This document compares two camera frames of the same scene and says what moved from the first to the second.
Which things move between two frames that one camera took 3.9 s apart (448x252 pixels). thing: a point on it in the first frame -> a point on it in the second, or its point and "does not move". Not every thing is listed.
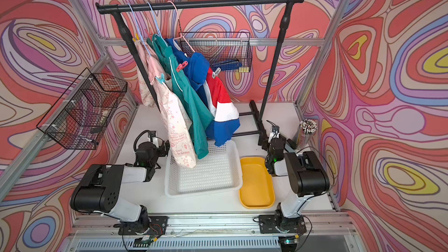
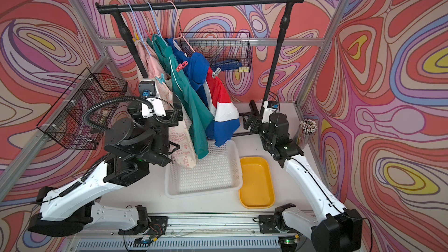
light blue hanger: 138,28 does not move
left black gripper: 162,153 -> 172,115
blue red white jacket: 215,91 does not move
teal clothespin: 161,80 does not move
